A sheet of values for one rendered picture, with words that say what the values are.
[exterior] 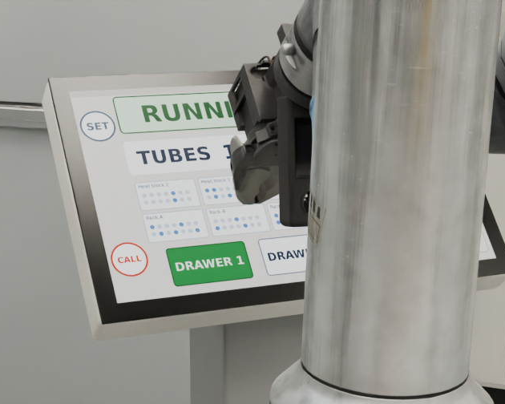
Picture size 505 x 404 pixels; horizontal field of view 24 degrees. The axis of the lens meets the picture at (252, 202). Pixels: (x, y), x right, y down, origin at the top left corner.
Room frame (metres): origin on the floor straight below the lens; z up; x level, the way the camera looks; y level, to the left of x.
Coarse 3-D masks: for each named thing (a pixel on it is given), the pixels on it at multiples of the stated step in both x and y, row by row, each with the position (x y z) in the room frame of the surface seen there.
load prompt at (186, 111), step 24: (120, 96) 1.35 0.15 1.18; (144, 96) 1.36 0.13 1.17; (168, 96) 1.37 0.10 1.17; (192, 96) 1.39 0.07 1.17; (216, 96) 1.40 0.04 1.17; (120, 120) 1.33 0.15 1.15; (144, 120) 1.34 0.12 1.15; (168, 120) 1.35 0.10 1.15; (192, 120) 1.36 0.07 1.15; (216, 120) 1.37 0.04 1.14
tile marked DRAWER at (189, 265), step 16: (240, 240) 1.27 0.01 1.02; (176, 256) 1.24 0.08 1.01; (192, 256) 1.24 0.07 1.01; (208, 256) 1.25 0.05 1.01; (224, 256) 1.25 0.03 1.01; (240, 256) 1.26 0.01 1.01; (176, 272) 1.22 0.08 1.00; (192, 272) 1.23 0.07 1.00; (208, 272) 1.23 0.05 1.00; (224, 272) 1.24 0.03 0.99; (240, 272) 1.25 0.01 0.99
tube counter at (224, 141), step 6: (222, 138) 1.36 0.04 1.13; (228, 138) 1.36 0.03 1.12; (240, 138) 1.37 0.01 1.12; (246, 138) 1.37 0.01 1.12; (222, 144) 1.35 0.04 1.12; (228, 144) 1.36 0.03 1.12; (222, 150) 1.35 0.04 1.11; (228, 150) 1.35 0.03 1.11; (222, 156) 1.34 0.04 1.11; (228, 156) 1.34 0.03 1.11; (228, 162) 1.34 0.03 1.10
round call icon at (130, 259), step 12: (132, 240) 1.23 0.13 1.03; (144, 240) 1.24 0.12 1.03; (108, 252) 1.21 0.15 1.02; (120, 252) 1.22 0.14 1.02; (132, 252) 1.22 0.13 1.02; (144, 252) 1.23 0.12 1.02; (120, 264) 1.21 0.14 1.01; (132, 264) 1.21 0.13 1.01; (144, 264) 1.22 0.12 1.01; (120, 276) 1.20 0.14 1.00; (132, 276) 1.20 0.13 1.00; (144, 276) 1.21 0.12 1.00
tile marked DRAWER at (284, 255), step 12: (264, 240) 1.28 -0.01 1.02; (276, 240) 1.29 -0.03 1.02; (288, 240) 1.29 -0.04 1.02; (300, 240) 1.30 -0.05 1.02; (264, 252) 1.27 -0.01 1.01; (276, 252) 1.28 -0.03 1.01; (288, 252) 1.28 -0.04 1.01; (300, 252) 1.29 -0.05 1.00; (264, 264) 1.26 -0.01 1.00; (276, 264) 1.27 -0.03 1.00; (288, 264) 1.27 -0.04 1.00; (300, 264) 1.28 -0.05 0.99
